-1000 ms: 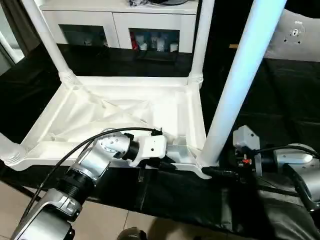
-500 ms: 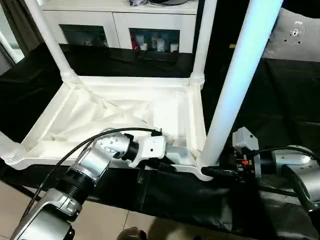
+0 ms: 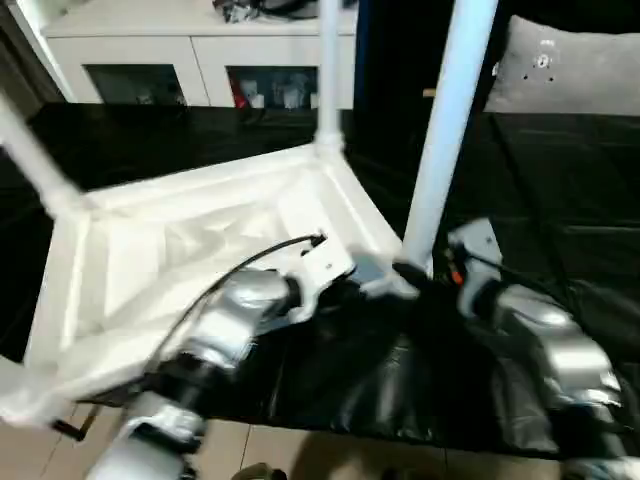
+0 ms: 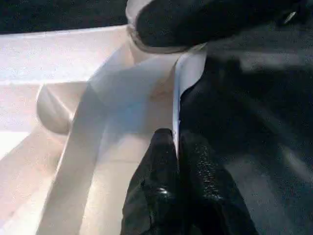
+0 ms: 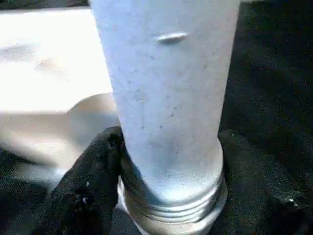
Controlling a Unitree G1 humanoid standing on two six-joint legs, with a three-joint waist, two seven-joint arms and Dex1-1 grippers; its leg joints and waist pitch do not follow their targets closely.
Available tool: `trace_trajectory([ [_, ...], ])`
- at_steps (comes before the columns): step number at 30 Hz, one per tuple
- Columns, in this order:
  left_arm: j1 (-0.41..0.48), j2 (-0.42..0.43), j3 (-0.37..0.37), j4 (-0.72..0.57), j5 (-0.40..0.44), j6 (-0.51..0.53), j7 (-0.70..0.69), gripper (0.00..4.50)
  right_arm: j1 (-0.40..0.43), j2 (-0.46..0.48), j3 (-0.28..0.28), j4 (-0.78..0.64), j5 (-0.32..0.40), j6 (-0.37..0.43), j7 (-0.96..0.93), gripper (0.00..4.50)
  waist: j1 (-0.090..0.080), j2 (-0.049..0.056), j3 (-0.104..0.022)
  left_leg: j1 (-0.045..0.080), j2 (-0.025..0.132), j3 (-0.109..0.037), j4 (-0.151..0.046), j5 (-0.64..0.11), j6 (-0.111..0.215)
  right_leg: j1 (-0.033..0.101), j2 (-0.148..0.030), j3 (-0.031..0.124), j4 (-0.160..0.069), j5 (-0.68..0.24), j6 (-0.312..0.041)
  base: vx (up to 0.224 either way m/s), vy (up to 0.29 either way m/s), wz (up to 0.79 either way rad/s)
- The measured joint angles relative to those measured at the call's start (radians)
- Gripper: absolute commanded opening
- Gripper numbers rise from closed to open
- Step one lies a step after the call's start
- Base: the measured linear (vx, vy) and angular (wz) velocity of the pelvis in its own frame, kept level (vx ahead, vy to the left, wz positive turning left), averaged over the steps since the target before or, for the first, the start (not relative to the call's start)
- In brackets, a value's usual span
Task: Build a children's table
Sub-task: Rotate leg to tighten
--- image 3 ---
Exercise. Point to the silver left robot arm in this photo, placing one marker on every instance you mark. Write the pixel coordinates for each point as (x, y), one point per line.
(200, 370)

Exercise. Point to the black work mat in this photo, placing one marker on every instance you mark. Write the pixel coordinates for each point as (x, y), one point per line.
(560, 200)

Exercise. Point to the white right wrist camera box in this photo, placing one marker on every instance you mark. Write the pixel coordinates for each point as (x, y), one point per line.
(472, 245)

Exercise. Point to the grey cushion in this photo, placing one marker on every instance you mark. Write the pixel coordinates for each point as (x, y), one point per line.
(575, 65)

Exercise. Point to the small yellow label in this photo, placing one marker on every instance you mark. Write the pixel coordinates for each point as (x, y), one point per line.
(429, 93)

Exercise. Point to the white plastic table leg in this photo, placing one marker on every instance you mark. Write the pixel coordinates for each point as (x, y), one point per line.
(450, 130)
(329, 70)
(35, 160)

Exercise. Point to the white plastic table top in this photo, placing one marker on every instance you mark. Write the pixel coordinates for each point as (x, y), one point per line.
(160, 260)

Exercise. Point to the white cabinet with glass doors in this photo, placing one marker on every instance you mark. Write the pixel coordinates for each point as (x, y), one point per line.
(190, 60)

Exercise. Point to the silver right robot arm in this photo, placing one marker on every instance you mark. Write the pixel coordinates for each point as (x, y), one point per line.
(550, 360)

